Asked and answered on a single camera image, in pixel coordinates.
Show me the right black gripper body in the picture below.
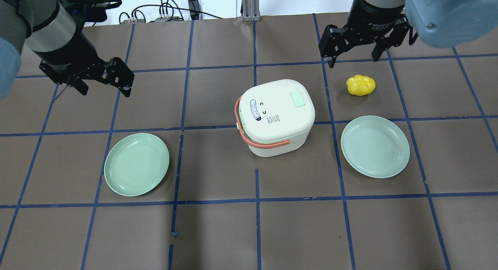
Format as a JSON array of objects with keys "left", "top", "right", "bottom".
[{"left": 344, "top": 0, "right": 404, "bottom": 48}]

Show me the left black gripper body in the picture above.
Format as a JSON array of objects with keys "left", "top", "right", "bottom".
[{"left": 39, "top": 33, "right": 117, "bottom": 84}]

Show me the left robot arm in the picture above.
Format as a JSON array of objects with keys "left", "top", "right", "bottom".
[{"left": 0, "top": 0, "right": 135, "bottom": 98}]

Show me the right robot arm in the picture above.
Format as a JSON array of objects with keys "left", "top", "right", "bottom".
[{"left": 318, "top": 0, "right": 498, "bottom": 68}]

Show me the white rice cooker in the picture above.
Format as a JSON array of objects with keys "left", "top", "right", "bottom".
[{"left": 234, "top": 79, "right": 316, "bottom": 157}]

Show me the yellow bell pepper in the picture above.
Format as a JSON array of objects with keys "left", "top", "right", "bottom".
[{"left": 346, "top": 75, "right": 376, "bottom": 96}]

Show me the left green plate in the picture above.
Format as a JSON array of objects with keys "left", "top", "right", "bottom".
[{"left": 103, "top": 132, "right": 170, "bottom": 197}]

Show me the green plate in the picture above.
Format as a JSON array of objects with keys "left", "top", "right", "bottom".
[
  {"left": 103, "top": 132, "right": 170, "bottom": 197},
  {"left": 341, "top": 116, "right": 410, "bottom": 179}
]

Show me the black power adapter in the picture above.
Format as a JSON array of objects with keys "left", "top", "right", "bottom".
[{"left": 188, "top": 0, "right": 201, "bottom": 20}]

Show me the right green plate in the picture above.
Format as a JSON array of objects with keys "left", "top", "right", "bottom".
[{"left": 341, "top": 116, "right": 410, "bottom": 179}]

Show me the aluminium frame post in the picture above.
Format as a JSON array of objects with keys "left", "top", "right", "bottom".
[{"left": 241, "top": 0, "right": 261, "bottom": 22}]

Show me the black cables bundle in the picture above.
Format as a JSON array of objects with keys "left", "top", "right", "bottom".
[{"left": 119, "top": 0, "right": 234, "bottom": 25}]

